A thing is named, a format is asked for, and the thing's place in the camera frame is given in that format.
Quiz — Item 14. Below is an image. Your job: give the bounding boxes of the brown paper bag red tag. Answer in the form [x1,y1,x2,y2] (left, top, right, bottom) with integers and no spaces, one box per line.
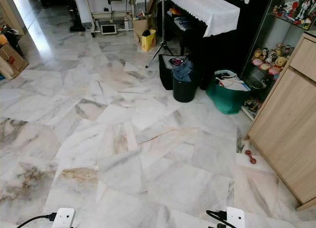
[0,43,29,79]

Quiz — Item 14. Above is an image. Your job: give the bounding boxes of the black bag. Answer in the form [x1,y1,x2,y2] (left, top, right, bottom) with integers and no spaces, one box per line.
[4,27,25,56]

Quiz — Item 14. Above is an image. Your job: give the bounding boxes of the black upright vacuum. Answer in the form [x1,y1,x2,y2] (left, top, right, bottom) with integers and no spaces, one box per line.
[68,0,85,32]

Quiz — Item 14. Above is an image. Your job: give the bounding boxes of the white framed tablet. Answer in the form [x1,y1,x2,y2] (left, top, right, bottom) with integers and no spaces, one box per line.
[101,24,118,35]

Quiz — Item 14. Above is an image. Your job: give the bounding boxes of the plain brown paper bag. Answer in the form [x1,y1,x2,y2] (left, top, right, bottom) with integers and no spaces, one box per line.
[132,16,151,45]

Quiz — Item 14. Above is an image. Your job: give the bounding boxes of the yellow paper bag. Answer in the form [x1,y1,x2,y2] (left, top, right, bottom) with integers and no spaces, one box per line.
[141,30,157,52]

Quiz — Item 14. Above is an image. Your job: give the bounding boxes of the black storage box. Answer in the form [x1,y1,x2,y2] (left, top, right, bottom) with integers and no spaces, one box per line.
[159,54,186,90]

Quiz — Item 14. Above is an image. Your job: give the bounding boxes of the metal tripod stand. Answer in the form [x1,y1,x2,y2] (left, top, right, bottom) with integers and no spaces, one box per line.
[146,0,174,69]

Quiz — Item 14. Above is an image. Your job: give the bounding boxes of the black waste bin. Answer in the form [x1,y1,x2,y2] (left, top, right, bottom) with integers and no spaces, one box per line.
[173,65,198,103]

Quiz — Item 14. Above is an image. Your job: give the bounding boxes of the blue grey cloth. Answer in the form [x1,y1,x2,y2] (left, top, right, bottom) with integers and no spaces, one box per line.
[174,59,195,82]

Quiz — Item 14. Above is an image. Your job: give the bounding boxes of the green tote bag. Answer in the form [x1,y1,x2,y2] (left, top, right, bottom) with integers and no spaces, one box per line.
[206,70,251,115]

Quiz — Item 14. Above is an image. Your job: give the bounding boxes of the black piano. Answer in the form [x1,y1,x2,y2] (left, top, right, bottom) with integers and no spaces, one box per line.
[156,0,277,90]

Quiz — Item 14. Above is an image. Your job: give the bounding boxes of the large white lace cloth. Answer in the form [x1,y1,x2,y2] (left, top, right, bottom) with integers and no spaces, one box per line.
[162,0,241,38]

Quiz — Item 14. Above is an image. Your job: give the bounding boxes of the small red dumbbell toy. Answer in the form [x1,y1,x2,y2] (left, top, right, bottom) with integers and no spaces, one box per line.
[245,150,257,164]

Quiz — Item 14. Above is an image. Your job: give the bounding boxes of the glass display cabinet with toys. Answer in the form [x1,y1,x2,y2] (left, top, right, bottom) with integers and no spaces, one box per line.
[241,0,316,121]

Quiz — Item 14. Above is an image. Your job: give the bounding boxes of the light wooden cabinet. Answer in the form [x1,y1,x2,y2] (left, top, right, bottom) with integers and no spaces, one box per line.
[247,33,316,211]

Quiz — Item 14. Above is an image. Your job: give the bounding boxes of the white table frame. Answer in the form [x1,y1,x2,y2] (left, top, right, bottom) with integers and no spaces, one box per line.
[85,0,141,37]

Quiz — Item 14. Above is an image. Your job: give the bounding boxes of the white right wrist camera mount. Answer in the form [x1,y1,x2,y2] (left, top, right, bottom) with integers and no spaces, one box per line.
[226,207,246,228]

